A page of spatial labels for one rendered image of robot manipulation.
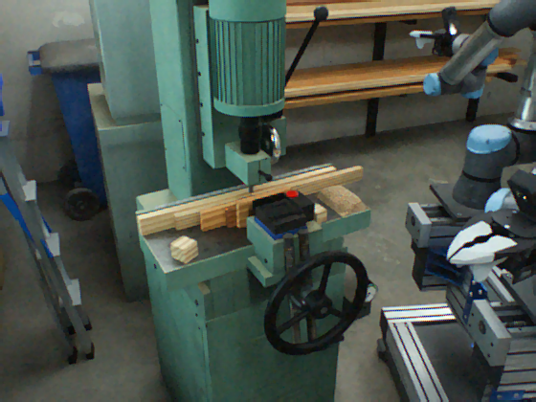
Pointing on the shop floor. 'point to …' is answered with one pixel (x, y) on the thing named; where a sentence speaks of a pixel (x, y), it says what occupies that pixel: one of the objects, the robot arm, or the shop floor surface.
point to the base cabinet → (239, 350)
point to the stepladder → (11, 169)
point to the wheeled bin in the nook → (76, 120)
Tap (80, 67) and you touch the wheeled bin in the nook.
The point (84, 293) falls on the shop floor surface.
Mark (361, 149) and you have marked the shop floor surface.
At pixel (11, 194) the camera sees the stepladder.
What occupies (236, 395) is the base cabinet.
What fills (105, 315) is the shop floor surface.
